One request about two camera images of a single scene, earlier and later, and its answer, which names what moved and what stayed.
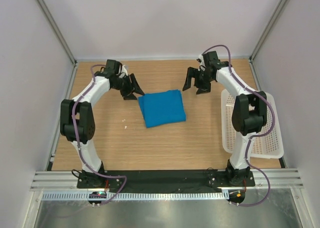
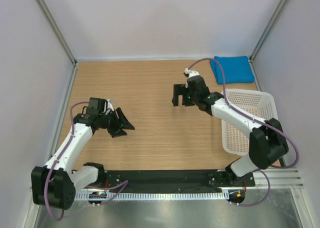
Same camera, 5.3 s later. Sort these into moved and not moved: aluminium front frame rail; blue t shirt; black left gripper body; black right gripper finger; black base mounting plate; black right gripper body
Moved: black left gripper body; black right gripper finger; blue t shirt; black right gripper body
Not moved: black base mounting plate; aluminium front frame rail
